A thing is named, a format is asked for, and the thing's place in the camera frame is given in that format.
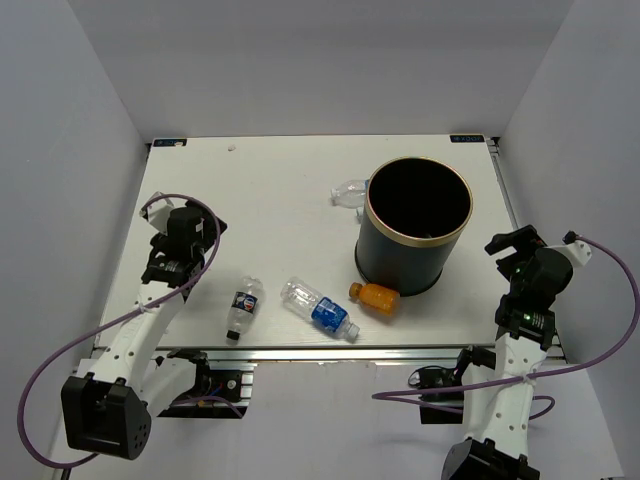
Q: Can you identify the pepsi label plastic bottle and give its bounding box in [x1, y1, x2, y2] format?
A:
[226, 276, 264, 343]

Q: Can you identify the orange plastic bottle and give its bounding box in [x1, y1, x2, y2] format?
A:
[348, 282, 400, 315]

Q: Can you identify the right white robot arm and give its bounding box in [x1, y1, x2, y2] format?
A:
[442, 225, 573, 479]

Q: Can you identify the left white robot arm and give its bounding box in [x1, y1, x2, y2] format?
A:
[61, 201, 226, 460]

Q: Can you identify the dark round bin gold rim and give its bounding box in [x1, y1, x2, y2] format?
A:
[354, 157, 473, 297]

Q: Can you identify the left blue table sticker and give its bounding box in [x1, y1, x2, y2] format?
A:
[152, 138, 187, 148]

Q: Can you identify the blue table sticker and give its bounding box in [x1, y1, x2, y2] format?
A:
[449, 134, 485, 143]
[152, 138, 187, 148]

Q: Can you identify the right blue table sticker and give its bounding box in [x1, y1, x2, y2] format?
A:
[449, 134, 485, 143]

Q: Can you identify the clear bottle white cap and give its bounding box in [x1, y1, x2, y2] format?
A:
[330, 179, 369, 209]

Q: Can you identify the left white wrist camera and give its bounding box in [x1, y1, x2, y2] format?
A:
[139, 191, 175, 235]

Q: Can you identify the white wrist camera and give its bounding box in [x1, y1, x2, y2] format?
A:
[549, 231, 592, 269]
[139, 191, 175, 235]

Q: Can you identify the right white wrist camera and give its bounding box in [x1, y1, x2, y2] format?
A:
[549, 231, 592, 269]

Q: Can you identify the aluminium front rail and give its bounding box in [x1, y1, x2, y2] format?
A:
[92, 343, 566, 364]

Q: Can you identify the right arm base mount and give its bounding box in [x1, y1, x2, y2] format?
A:
[407, 344, 501, 425]

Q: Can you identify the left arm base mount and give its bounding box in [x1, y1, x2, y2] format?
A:
[142, 349, 255, 419]

